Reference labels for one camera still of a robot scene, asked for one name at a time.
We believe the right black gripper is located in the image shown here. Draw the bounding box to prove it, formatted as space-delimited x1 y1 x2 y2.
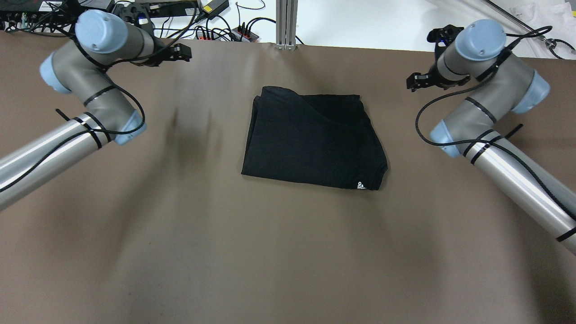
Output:
406 67 471 92

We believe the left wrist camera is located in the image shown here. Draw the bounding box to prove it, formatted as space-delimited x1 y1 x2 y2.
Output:
112 1 152 25

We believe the black printed t-shirt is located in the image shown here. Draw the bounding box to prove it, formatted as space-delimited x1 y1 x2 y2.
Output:
241 86 388 191

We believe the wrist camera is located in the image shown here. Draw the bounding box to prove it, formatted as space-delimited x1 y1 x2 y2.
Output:
112 1 152 25
426 24 464 50

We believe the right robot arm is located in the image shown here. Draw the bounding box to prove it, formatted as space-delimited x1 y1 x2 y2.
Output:
406 20 576 254

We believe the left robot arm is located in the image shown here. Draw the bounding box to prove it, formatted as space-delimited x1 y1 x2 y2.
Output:
0 9 193 211

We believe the red power strip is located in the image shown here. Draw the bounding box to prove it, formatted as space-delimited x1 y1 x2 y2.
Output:
193 26 261 43

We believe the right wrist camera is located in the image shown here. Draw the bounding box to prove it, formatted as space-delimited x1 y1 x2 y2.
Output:
426 24 464 50

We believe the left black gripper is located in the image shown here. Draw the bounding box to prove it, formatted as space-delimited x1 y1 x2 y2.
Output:
148 40 193 67

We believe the black power adapter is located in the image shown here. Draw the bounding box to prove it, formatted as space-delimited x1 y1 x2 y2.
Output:
143 0 200 18

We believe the aluminium frame post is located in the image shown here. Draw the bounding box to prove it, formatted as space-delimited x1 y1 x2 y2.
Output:
275 0 298 51

